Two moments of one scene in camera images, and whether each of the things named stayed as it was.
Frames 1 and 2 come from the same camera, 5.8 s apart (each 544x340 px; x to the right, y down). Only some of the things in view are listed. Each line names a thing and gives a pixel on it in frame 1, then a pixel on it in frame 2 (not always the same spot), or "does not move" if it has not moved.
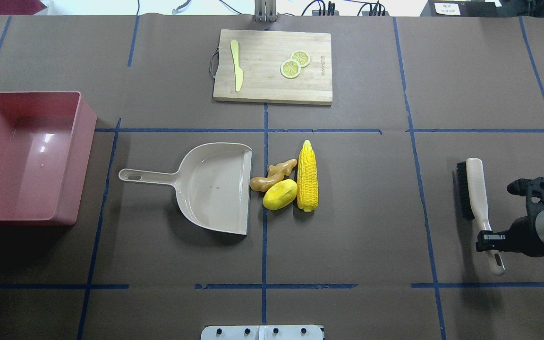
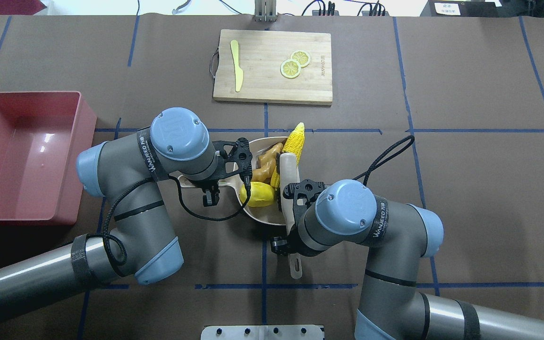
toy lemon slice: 302,56 does not move
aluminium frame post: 265,11 does not move
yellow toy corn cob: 307,185 to 294,144
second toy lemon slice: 290,69 does not move
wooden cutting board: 274,67 does not move
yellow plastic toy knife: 238,72 does not move
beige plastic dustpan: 211,187 to 273,214
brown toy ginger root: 276,173 to 265,163
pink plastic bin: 29,155 does not move
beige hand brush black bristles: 473,203 to 286,173
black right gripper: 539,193 to 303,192
